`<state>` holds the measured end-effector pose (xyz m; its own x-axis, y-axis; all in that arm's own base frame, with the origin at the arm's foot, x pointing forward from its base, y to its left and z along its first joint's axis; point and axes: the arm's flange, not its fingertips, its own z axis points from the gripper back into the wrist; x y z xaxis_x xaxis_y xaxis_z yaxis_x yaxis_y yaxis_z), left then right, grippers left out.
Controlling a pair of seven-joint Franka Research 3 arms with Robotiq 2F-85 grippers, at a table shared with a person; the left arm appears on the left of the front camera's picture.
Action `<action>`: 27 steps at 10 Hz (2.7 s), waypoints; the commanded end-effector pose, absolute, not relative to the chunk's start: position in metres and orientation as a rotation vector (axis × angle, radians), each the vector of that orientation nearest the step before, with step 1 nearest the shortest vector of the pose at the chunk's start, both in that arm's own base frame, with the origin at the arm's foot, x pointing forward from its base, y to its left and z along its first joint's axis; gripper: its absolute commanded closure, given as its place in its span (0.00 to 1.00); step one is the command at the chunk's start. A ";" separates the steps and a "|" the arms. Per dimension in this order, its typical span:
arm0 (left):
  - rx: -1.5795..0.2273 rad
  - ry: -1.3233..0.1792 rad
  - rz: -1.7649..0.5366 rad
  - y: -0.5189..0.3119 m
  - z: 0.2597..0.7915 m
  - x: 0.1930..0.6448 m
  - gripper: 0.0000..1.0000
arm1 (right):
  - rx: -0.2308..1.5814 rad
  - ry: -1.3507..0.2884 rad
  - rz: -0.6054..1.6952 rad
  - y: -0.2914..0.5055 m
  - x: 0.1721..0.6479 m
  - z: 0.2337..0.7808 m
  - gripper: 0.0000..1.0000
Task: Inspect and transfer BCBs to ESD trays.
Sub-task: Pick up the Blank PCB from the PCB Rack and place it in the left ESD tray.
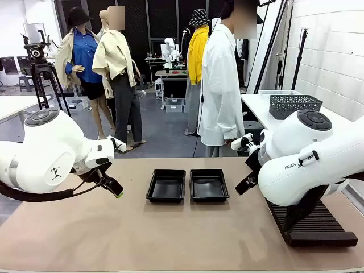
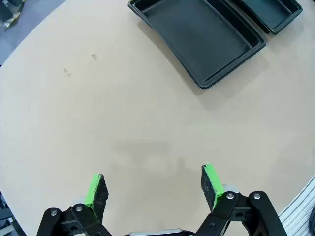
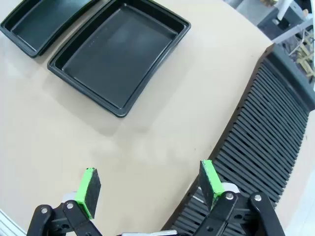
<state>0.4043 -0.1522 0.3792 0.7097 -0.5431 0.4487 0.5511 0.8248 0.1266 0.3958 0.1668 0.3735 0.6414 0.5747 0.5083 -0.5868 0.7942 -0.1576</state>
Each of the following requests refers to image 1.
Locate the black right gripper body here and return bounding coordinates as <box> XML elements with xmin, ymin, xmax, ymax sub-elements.
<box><xmin>245</xmin><ymin>147</ymin><xmax>264</xmax><ymax>176</ymax></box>

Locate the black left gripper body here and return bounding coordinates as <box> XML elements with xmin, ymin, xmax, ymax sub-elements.
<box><xmin>90</xmin><ymin>162</ymin><xmax>114</xmax><ymax>183</ymax></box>

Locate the black ESD tray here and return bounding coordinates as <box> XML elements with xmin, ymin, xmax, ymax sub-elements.
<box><xmin>189</xmin><ymin>169</ymin><xmax>230</xmax><ymax>203</ymax></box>
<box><xmin>145</xmin><ymin>169</ymin><xmax>187</xmax><ymax>204</ymax></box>

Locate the person's left forearm white sleeve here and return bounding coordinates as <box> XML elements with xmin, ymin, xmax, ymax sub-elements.
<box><xmin>220</xmin><ymin>107</ymin><xmax>246</xmax><ymax>140</ymax></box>

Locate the white side table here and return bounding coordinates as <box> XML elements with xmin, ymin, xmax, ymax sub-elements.
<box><xmin>240</xmin><ymin>93</ymin><xmax>356</xmax><ymax>148</ymax></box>

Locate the grey plastic basket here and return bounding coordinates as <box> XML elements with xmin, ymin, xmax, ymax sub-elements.
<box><xmin>268</xmin><ymin>94</ymin><xmax>324</xmax><ymax>120</ymax></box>

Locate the clear floor storage bin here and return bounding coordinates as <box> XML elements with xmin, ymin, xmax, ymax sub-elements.
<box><xmin>68</xmin><ymin>99</ymin><xmax>89</xmax><ymax>111</ymax></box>

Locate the clear plastic box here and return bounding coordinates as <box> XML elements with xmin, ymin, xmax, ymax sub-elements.
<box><xmin>258</xmin><ymin>89</ymin><xmax>302</xmax><ymax>96</ymax></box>

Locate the person in white shirt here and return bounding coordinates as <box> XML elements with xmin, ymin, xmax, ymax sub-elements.
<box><xmin>198</xmin><ymin>0</ymin><xmax>258</xmax><ymax>158</ymax></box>

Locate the tall black light stand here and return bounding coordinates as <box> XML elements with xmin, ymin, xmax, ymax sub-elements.
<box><xmin>246</xmin><ymin>0</ymin><xmax>294</xmax><ymax>94</ymax></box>

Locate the black slotted board rack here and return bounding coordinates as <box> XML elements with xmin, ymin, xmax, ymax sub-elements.
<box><xmin>267</xmin><ymin>198</ymin><xmax>359</xmax><ymax>247</ymax></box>

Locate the black background desk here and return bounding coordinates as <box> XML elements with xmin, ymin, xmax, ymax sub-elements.
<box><xmin>155</xmin><ymin>69</ymin><xmax>188</xmax><ymax>110</ymax></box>

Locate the white work table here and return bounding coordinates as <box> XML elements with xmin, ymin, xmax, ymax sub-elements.
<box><xmin>0</xmin><ymin>95</ymin><xmax>52</xmax><ymax>123</ymax></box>

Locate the mannequin with cream jacket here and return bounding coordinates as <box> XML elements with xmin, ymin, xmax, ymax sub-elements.
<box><xmin>91</xmin><ymin>5</ymin><xmax>147</xmax><ymax>152</ymax></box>

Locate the mannequin with blue shirt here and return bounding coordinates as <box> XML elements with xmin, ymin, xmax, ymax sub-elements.
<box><xmin>55</xmin><ymin>24</ymin><xmax>117</xmax><ymax>140</ymax></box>

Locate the grey stool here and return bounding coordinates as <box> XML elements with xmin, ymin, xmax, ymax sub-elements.
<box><xmin>18</xmin><ymin>75</ymin><xmax>35</xmax><ymax>92</ymax></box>

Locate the mannequin with yellow hoodie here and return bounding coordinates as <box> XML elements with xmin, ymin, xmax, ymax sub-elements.
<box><xmin>184</xmin><ymin>24</ymin><xmax>213</xmax><ymax>137</ymax></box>

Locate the black computer monitor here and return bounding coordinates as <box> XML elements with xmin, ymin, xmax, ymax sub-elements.
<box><xmin>16</xmin><ymin>56</ymin><xmax>31</xmax><ymax>76</ymax></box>
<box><xmin>0</xmin><ymin>56</ymin><xmax>16</xmax><ymax>75</ymax></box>

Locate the grey framed board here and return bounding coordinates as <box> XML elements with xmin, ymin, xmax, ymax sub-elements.
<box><xmin>23</xmin><ymin>22</ymin><xmax>46</xmax><ymax>43</ymax></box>

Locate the patterned bucket hat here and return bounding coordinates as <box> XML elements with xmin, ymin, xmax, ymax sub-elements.
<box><xmin>188</xmin><ymin>9</ymin><xmax>212</xmax><ymax>27</ymax></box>

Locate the black brimmed hat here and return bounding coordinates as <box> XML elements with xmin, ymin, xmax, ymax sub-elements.
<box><xmin>67</xmin><ymin>6</ymin><xmax>94</xmax><ymax>28</ymax></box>

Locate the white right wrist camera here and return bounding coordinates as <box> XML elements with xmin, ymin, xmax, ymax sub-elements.
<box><xmin>231</xmin><ymin>133</ymin><xmax>254</xmax><ymax>151</ymax></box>

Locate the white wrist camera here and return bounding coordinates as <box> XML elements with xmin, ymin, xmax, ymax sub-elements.
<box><xmin>231</xmin><ymin>133</ymin><xmax>254</xmax><ymax>151</ymax></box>
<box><xmin>106</xmin><ymin>135</ymin><xmax>127</xmax><ymax>153</ymax></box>

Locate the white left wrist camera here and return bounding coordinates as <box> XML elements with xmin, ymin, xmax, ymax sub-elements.
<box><xmin>106</xmin><ymin>135</ymin><xmax>127</xmax><ymax>153</ymax></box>

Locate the left arm black cable sleeve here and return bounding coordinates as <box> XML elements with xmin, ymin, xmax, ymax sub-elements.
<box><xmin>0</xmin><ymin>166</ymin><xmax>105</xmax><ymax>203</ymax></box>

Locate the black camera tripod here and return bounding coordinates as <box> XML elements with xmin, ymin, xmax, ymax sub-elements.
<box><xmin>20</xmin><ymin>30</ymin><xmax>72</xmax><ymax>117</ymax></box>

